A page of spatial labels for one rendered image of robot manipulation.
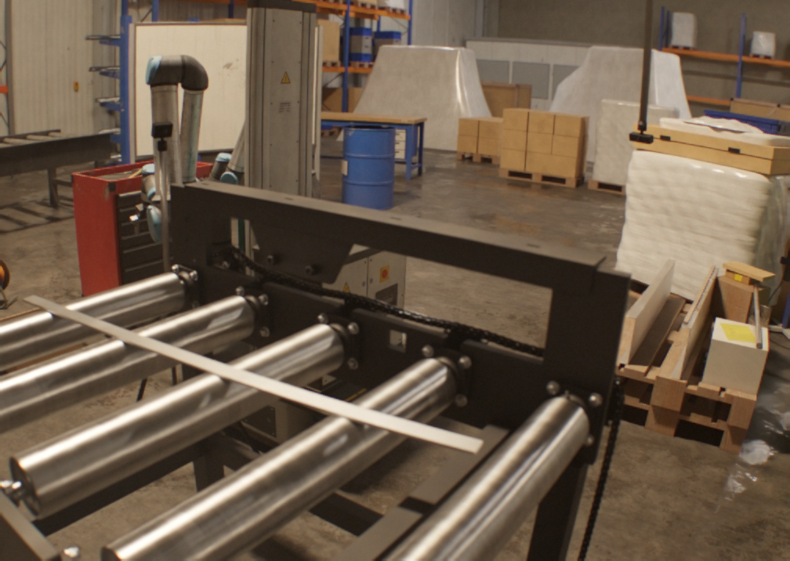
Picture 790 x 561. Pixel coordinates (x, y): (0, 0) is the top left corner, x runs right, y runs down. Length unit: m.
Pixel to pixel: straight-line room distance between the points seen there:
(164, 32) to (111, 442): 5.09
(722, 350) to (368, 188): 4.83
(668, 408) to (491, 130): 8.76
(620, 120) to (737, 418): 6.94
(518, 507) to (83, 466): 0.69
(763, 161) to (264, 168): 3.07
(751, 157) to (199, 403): 3.76
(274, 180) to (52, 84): 9.72
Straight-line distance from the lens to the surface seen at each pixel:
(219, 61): 6.07
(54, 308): 1.70
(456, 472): 1.23
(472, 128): 11.42
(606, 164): 9.53
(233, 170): 3.03
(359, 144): 6.88
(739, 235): 4.37
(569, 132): 9.51
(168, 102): 2.55
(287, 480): 1.00
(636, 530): 2.45
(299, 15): 2.66
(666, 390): 2.97
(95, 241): 3.69
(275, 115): 2.57
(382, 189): 6.98
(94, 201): 3.62
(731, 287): 3.79
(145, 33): 5.93
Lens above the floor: 1.49
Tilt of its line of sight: 17 degrees down
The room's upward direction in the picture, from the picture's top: 2 degrees clockwise
